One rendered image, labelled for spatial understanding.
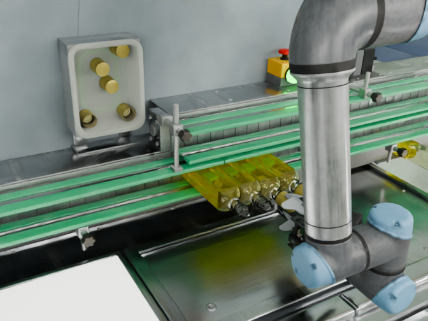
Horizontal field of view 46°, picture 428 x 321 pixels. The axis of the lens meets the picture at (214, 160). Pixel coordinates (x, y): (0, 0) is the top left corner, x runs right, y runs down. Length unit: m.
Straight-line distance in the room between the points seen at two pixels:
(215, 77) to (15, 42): 0.54
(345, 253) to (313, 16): 0.37
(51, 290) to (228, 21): 0.81
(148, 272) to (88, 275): 0.13
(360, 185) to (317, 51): 0.98
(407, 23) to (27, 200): 0.81
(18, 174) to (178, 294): 0.45
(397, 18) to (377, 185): 0.96
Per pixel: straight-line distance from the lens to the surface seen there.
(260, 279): 1.15
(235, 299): 1.10
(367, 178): 1.71
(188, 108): 1.28
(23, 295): 1.15
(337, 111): 0.75
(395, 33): 0.80
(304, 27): 0.74
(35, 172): 1.22
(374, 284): 0.97
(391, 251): 0.91
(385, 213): 0.91
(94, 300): 1.11
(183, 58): 1.37
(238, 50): 1.45
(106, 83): 1.23
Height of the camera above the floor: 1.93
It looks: 50 degrees down
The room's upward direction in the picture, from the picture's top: 128 degrees clockwise
